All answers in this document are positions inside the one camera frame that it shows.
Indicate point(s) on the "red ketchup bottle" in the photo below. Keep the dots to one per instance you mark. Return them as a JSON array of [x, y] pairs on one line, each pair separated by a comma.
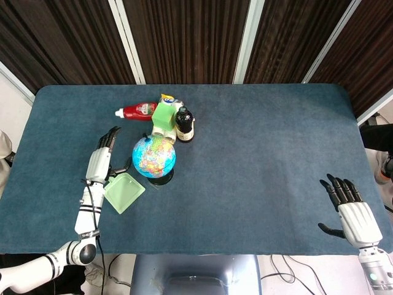
[[138, 111]]

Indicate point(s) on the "black trouser leg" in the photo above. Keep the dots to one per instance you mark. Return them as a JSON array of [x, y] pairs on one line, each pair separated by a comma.
[[376, 136]]

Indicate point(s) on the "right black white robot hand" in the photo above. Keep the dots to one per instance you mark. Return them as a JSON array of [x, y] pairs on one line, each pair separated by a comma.
[[359, 222]]

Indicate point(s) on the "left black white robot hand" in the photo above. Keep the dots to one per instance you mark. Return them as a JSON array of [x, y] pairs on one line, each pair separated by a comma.
[[98, 164]]

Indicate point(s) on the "white yellow snack bag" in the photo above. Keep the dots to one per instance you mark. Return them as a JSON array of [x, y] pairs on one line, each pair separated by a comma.
[[172, 99]]

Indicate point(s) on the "blue globe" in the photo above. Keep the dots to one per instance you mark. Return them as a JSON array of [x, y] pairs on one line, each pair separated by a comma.
[[153, 156]]

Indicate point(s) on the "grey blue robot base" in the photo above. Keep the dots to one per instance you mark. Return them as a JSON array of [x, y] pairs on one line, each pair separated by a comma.
[[196, 275]]

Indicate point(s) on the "white partition post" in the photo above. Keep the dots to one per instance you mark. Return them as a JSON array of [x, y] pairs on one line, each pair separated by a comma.
[[331, 43], [127, 40], [247, 40], [17, 83], [376, 107]]

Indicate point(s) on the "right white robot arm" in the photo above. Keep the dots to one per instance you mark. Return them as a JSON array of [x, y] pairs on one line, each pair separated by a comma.
[[376, 272]]

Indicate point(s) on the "brown ribbed wall panel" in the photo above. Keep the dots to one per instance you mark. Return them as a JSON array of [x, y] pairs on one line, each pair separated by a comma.
[[291, 40], [365, 55], [58, 43], [187, 40]]

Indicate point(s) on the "blue tablecloth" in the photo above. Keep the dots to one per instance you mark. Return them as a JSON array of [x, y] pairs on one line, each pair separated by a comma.
[[233, 190]]

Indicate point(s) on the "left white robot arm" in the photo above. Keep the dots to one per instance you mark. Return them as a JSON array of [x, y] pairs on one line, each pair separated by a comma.
[[89, 212]]

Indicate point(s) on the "light green plastic dustpan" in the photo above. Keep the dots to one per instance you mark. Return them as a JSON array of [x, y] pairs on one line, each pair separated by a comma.
[[124, 192]]

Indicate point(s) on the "grey orange shoe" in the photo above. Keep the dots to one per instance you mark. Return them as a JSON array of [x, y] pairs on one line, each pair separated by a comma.
[[385, 169]]

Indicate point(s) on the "dark glass bottle with label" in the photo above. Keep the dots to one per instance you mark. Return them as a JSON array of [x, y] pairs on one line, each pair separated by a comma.
[[185, 123]]

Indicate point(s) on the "beige rounded object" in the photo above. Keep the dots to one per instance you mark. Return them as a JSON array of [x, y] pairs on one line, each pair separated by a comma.
[[4, 153]]

